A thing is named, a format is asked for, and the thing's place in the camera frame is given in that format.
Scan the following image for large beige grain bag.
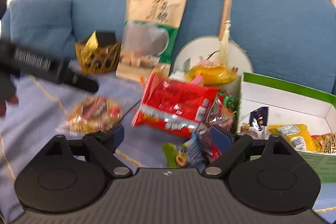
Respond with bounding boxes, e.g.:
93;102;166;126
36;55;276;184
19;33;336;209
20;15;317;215
116;0;187;83

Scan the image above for clear bag of candies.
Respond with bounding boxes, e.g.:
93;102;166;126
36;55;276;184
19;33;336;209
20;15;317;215
66;96;122;134

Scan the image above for woven bamboo basket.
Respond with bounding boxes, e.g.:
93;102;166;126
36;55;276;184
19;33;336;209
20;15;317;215
75;42;121;75

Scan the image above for blue pillow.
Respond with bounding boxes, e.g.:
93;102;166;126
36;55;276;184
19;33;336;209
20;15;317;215
9;0;75;59

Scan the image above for green white cardboard box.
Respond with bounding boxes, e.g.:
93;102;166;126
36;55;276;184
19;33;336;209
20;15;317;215
237;72;336;184

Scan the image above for yellow snack packet in box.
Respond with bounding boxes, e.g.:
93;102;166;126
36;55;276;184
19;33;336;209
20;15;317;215
268;124;317;152

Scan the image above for yellow cake snack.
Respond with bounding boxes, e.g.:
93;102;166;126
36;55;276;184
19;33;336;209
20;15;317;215
185;62;238;86

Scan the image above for red snack bag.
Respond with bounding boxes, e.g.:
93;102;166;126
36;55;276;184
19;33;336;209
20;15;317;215
131;71;219;139

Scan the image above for green candy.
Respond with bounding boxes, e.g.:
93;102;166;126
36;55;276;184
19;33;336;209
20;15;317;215
218;93;238;113

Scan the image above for light blue seat blanket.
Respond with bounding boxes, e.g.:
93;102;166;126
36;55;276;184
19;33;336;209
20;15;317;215
1;63;335;223

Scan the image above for blue sofa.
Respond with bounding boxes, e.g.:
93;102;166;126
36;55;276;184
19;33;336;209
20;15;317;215
71;0;335;94

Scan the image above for black card in basket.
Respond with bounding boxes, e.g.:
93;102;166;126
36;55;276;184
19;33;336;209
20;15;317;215
95;31;117;48

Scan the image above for blue snack packet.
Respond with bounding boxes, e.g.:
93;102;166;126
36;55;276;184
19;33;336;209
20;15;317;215
181;132;206;168

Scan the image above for round white painted fan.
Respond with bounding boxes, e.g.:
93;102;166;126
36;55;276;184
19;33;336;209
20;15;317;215
171;0;253;80

